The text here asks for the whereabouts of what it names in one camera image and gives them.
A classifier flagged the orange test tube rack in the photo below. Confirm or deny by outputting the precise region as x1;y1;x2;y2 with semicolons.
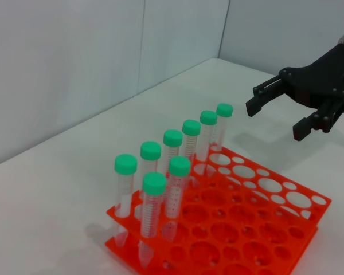
104;146;333;275

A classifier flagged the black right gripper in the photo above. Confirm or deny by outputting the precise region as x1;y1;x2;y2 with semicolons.
245;42;344;142

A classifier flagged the green capped clear test tube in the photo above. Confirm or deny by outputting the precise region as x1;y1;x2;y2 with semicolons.
138;171;167;269
194;110;218;176
162;129;183;172
140;140;162;201
210;103;234;153
182;119;202;164
111;154;138;250
162;156;191;240

